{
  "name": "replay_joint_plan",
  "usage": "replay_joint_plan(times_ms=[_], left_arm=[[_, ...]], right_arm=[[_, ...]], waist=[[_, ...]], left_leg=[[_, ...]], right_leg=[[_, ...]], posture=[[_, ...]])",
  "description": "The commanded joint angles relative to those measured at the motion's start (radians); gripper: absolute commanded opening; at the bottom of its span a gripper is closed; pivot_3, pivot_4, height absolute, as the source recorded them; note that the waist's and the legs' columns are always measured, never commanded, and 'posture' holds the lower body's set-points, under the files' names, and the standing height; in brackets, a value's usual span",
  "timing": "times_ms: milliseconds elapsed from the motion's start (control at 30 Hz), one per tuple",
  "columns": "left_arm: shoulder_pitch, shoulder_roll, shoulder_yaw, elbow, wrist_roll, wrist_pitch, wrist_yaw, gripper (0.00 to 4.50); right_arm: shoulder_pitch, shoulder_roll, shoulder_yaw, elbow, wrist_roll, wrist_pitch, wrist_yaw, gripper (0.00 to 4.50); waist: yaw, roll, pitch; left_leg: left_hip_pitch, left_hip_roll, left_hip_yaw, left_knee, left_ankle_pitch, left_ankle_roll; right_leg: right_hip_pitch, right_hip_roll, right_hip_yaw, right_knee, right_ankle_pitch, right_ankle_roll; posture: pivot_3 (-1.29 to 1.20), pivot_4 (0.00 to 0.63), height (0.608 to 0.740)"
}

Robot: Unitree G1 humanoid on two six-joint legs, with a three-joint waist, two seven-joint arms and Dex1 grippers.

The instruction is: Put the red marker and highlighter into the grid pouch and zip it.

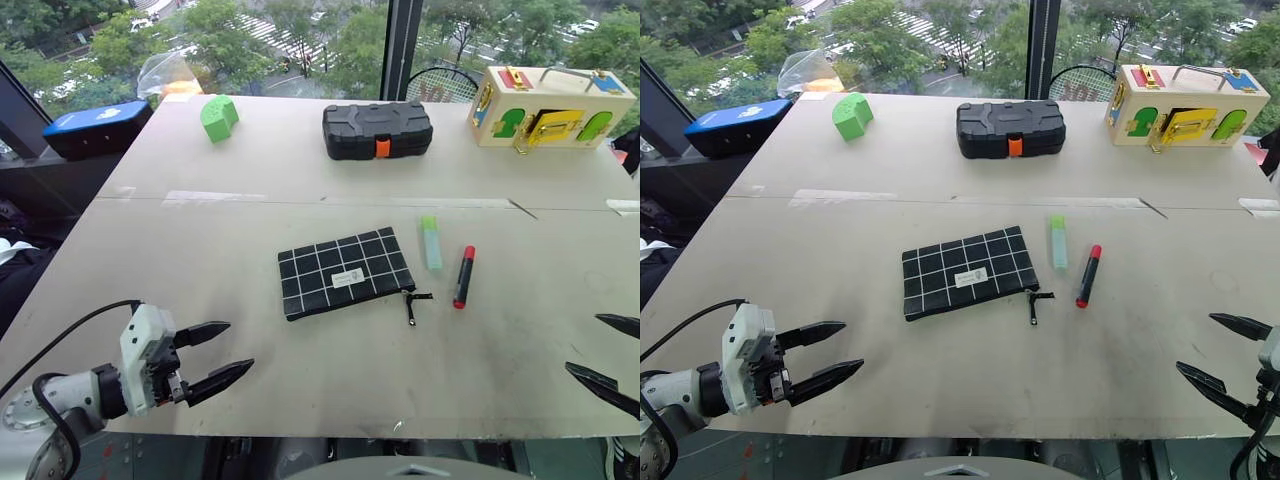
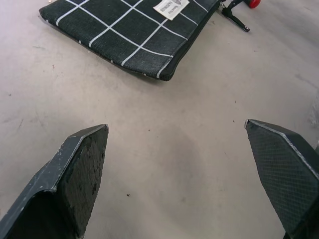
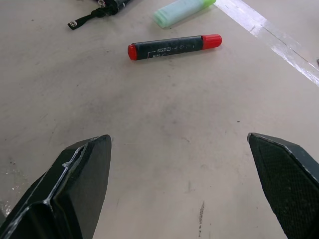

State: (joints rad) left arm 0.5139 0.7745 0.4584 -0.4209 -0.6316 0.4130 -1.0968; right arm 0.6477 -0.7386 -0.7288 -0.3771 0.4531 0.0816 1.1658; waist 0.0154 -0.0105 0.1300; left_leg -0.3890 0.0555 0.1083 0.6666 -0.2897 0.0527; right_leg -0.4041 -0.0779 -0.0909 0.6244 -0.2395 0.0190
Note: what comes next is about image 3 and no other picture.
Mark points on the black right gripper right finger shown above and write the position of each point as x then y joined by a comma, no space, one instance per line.
289,184

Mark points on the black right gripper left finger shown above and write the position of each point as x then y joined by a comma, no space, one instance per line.
72,194

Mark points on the clear tape strip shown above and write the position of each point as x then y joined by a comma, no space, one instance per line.
271,35

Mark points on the black marker with red caps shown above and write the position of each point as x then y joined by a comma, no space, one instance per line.
174,47

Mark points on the green translucent highlighter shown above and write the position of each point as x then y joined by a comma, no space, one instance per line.
180,12

